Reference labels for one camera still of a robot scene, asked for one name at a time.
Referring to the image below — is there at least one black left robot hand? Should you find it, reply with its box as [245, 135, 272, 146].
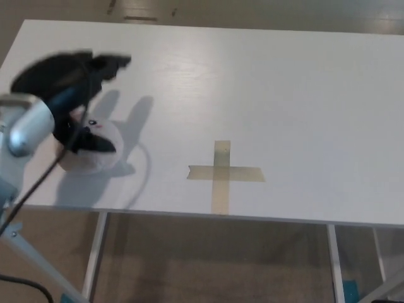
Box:
[9, 49, 133, 155]

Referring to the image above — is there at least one white round plush toy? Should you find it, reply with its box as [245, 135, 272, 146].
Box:
[61, 112, 126, 176]

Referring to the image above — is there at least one white table leg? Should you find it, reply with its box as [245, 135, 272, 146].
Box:
[326, 224, 345, 303]
[372, 227, 388, 283]
[81, 211, 110, 303]

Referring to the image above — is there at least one long beige tape strip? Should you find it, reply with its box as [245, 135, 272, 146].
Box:
[210, 140, 232, 215]

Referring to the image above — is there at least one blue floor tape piece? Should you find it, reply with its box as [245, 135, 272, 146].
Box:
[342, 279, 360, 303]

